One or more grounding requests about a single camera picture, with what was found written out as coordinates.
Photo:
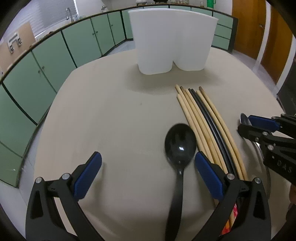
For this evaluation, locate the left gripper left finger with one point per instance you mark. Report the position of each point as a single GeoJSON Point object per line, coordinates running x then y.
{"type": "Point", "coordinates": [43, 221]}

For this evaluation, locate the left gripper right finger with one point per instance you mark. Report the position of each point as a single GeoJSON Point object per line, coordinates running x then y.
{"type": "Point", "coordinates": [242, 212]}

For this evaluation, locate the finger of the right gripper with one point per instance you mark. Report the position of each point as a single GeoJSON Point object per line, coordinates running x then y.
{"type": "Point", "coordinates": [264, 137]}
{"type": "Point", "coordinates": [284, 123]}

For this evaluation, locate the metal spoon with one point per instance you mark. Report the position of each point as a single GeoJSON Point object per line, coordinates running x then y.
{"type": "Point", "coordinates": [245, 121]}

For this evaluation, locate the red-patterned wooden chopstick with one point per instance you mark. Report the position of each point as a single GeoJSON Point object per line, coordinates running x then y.
{"type": "Point", "coordinates": [209, 144]}

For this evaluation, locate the black chopstick gold band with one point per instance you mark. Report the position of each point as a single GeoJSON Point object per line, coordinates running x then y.
{"type": "Point", "coordinates": [226, 157]}

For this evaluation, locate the black plastic spoon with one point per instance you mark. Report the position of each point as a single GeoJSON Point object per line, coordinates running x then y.
{"type": "Point", "coordinates": [180, 147]}

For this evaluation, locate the light wooden chopstick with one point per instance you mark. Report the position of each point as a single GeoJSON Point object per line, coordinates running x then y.
{"type": "Point", "coordinates": [192, 120]}

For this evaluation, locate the green lower kitchen cabinets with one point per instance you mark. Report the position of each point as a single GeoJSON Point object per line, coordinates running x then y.
{"type": "Point", "coordinates": [30, 85]}

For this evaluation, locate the black oven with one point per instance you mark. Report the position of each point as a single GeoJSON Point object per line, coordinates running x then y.
{"type": "Point", "coordinates": [286, 96]}

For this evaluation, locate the brown wooden door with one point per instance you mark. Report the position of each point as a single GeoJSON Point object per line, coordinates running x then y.
{"type": "Point", "coordinates": [251, 15]}
{"type": "Point", "coordinates": [278, 46]}

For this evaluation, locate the white utensil holder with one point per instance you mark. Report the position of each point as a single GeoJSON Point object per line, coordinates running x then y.
{"type": "Point", "coordinates": [167, 37]}

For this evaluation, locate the green thermos bottle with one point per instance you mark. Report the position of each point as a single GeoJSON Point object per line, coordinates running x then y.
{"type": "Point", "coordinates": [211, 3]}

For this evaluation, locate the cardboard panel with brackets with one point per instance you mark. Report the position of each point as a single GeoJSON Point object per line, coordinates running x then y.
{"type": "Point", "coordinates": [18, 43]}

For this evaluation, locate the chrome sink faucet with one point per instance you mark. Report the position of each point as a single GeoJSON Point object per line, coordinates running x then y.
{"type": "Point", "coordinates": [69, 14]}

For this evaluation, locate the window blind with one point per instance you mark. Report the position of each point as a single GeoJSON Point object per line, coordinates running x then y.
{"type": "Point", "coordinates": [54, 11]}

